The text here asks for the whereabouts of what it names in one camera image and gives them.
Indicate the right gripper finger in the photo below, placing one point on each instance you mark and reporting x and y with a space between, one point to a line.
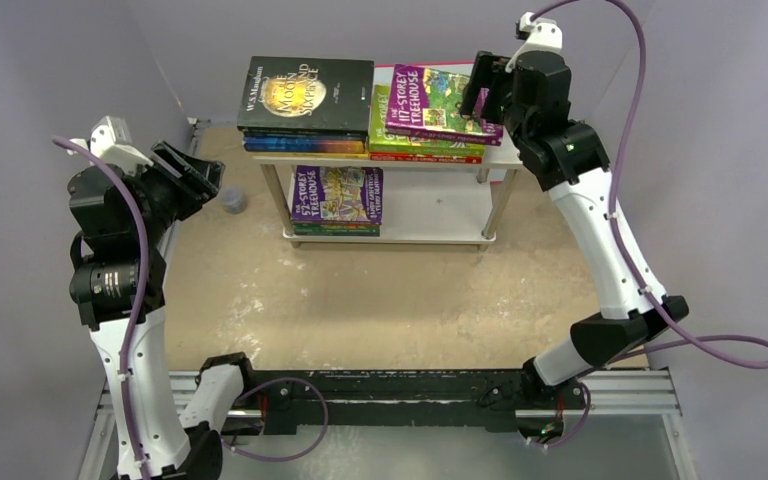
491 68
474 98

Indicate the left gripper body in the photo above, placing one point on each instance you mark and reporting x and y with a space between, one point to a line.
163 192

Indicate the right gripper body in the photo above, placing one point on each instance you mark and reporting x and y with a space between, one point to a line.
495 89

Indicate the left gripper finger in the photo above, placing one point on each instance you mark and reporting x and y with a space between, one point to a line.
180 164
206 178

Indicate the Jane Eyre book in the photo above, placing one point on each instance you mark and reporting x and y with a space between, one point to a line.
311 145

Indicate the yellow book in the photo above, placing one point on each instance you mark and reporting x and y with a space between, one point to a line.
311 155

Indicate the orange Treehouse book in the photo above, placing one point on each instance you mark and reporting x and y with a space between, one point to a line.
336 226

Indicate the black Moon Sixpence book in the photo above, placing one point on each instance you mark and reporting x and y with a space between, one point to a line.
295 95

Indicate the dark green Treehouse book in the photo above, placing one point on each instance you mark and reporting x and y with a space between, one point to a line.
338 233

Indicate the purple Treehouse book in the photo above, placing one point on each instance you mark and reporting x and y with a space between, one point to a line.
337 195

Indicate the Nineteen Eighty-Four blue book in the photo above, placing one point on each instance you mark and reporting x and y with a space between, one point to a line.
304 136

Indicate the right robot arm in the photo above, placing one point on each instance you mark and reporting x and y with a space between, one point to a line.
531 102

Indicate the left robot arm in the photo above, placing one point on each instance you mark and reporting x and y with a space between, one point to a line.
123 213

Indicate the small clear plastic cup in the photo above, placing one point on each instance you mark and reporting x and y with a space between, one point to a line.
232 199

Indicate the white two-tier metal shelf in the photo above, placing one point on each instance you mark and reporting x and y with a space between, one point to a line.
423 203

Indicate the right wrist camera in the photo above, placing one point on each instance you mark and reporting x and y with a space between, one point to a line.
537 34

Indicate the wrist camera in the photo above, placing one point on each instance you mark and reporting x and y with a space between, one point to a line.
110 140
537 34

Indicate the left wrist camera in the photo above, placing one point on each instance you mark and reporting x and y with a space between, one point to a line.
110 140

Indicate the black aluminium base frame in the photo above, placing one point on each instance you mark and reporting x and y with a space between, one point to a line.
279 402

